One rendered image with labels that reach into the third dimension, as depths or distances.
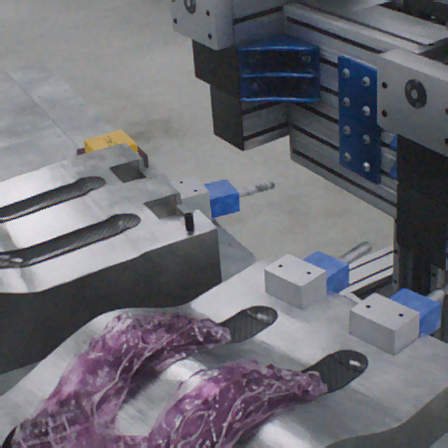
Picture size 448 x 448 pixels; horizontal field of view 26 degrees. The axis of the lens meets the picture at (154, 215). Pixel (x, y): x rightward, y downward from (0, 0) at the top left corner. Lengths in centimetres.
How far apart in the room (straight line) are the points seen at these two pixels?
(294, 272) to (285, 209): 191
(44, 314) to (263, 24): 69
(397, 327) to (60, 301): 33
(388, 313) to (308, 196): 204
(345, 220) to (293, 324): 188
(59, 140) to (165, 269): 52
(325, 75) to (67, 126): 41
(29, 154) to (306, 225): 144
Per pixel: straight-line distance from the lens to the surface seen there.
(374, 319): 88
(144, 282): 100
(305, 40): 148
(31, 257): 103
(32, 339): 99
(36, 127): 154
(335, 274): 97
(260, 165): 311
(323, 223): 277
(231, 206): 118
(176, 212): 110
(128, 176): 118
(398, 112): 115
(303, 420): 76
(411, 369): 87
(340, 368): 87
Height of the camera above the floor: 140
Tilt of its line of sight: 29 degrees down
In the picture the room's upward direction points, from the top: 7 degrees counter-clockwise
